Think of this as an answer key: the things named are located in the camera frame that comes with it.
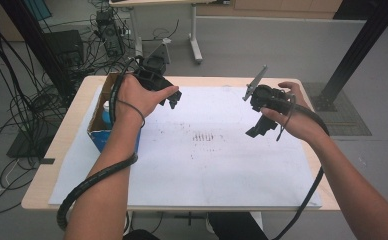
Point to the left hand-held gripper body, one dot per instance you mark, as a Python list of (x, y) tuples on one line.
[(153, 75)]

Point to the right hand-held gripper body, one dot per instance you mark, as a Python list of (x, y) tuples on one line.
[(270, 98)]

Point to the blue detergent bottle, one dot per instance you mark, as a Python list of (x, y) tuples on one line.
[(107, 118)]

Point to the blue cardboard box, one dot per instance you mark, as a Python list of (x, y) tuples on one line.
[(98, 140)]

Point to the person's left hand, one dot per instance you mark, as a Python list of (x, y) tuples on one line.
[(135, 101)]

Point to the person's right hand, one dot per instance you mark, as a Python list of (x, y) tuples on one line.
[(302, 125)]

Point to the white desk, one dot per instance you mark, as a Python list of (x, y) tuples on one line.
[(194, 33)]

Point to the black computer tower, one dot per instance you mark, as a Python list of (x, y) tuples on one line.
[(110, 35)]

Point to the white table mat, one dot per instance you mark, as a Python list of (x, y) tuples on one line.
[(215, 173)]

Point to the grey floor mat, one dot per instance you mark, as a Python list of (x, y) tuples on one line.
[(348, 120)]

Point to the black box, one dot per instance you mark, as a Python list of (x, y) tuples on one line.
[(63, 46)]

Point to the person's dark trousers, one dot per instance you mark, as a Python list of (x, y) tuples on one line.
[(238, 228)]

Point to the light wooden table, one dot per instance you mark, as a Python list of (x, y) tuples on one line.
[(65, 140)]

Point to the black tape strip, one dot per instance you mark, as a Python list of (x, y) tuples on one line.
[(47, 161)]

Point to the black metal frame post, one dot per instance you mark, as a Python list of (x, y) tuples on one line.
[(368, 36), (32, 40)]

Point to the black floor base plate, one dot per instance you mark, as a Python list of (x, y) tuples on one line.
[(25, 146)]

